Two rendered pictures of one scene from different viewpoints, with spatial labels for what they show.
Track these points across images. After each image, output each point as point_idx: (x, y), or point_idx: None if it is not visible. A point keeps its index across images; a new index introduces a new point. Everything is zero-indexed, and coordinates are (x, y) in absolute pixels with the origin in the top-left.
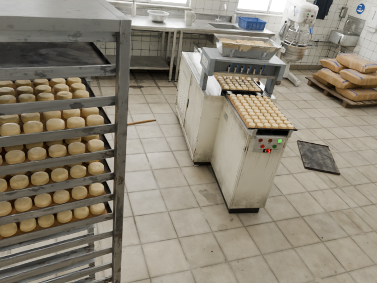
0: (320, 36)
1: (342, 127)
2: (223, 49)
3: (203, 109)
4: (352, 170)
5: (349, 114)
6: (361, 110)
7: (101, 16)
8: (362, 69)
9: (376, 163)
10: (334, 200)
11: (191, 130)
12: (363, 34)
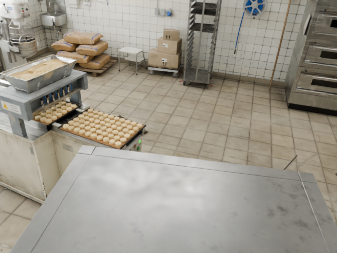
0: (32, 23)
1: (111, 94)
2: (28, 87)
3: (38, 154)
4: (149, 123)
5: (104, 81)
6: (108, 73)
7: (305, 195)
8: (92, 42)
9: (154, 108)
10: (163, 153)
11: (22, 180)
12: (68, 11)
